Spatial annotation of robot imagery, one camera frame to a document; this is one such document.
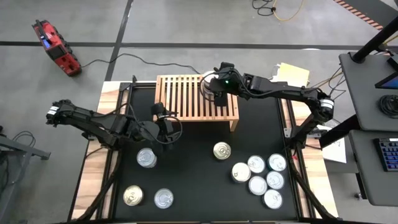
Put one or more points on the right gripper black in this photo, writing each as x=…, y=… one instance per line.
x=225, y=84

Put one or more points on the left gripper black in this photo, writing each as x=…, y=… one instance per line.
x=163, y=130

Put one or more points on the gold lid pink blue can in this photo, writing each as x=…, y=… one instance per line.
x=222, y=150
x=241, y=172
x=205, y=81

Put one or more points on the red label seafood can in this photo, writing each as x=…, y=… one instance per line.
x=146, y=157

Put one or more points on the green label tuna can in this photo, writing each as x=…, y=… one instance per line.
x=257, y=185

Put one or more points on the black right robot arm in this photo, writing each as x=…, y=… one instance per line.
x=280, y=90

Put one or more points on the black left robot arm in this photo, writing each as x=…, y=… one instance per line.
x=93, y=123

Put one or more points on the wooden slatted shelf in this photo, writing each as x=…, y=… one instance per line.
x=183, y=99

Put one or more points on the silver lid can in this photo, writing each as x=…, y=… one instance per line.
x=275, y=180
x=163, y=198

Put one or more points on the yellow paper folder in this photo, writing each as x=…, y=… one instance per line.
x=293, y=74

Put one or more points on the blue label tuna can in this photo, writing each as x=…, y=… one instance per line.
x=256, y=164
x=273, y=198

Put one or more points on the teal label tuna can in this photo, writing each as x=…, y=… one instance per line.
x=277, y=162

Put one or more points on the black desk leg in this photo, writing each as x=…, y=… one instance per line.
x=339, y=133

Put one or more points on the white paper sheet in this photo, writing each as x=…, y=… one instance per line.
x=335, y=151

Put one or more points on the red black tool case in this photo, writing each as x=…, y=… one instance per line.
x=57, y=48

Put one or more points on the grey desk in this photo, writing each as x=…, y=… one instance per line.
x=363, y=93
x=370, y=174

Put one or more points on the grey metal stand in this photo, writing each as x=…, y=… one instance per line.
x=18, y=152

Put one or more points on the monitor with blue screen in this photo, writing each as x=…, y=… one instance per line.
x=388, y=81

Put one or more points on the black keyboard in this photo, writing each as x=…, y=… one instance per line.
x=387, y=154

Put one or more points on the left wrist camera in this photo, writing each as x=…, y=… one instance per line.
x=158, y=109

